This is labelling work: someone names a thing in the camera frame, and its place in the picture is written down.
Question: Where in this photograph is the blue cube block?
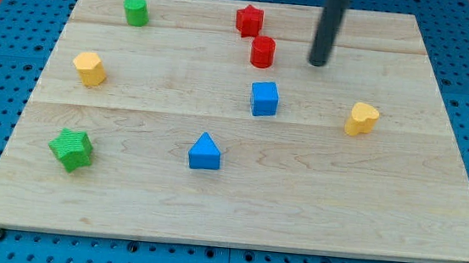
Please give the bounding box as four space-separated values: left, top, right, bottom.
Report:
250 81 279 116

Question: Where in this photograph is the yellow hexagon block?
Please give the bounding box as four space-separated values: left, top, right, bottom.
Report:
73 52 107 87

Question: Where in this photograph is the blue triangle block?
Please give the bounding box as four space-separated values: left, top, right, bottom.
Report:
188 132 221 170

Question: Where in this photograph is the light wooden board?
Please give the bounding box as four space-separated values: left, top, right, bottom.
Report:
0 0 469 263

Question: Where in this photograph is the red cylinder block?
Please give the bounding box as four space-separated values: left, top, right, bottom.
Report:
250 36 276 69

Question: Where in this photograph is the red star block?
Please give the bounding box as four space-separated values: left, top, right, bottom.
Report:
235 4 265 38

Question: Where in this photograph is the yellow heart block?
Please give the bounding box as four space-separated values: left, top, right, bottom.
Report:
343 102 381 136

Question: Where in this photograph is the green cylinder block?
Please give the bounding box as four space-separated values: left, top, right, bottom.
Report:
123 0 149 27

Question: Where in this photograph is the green star block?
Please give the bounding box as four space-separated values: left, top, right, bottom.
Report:
48 128 92 173

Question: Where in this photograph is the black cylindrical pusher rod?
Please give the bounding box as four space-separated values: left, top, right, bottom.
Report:
308 0 351 67

